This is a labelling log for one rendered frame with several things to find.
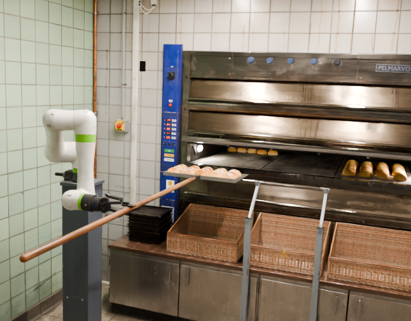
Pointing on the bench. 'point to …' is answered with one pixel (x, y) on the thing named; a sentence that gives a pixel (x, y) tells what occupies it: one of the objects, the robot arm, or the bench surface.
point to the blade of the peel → (205, 177)
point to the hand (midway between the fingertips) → (128, 208)
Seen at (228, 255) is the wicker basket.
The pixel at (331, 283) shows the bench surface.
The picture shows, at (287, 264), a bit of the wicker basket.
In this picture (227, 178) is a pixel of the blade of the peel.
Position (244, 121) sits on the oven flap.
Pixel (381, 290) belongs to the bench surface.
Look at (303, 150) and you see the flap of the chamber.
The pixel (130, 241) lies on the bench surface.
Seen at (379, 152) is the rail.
